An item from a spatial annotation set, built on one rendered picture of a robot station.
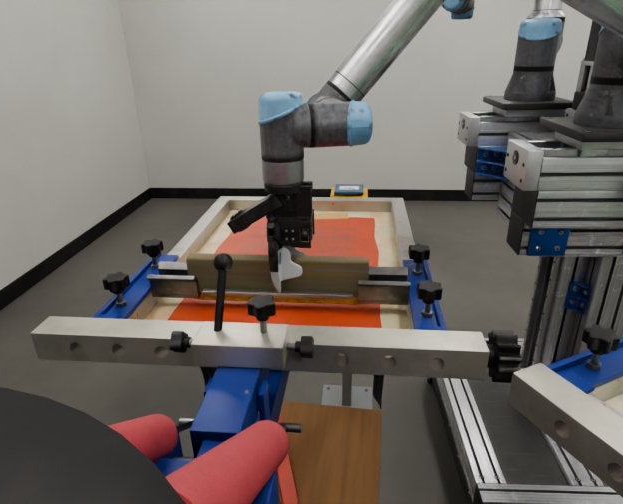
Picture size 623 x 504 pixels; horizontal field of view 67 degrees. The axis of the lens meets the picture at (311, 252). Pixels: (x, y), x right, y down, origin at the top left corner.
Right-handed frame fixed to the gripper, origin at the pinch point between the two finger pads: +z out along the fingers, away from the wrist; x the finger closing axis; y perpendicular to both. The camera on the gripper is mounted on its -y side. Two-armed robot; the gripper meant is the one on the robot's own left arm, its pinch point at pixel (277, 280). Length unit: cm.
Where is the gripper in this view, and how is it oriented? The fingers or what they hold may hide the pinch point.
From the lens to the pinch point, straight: 93.5
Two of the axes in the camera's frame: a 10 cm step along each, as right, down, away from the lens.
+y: 9.9, 0.2, -1.0
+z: 0.2, 9.1, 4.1
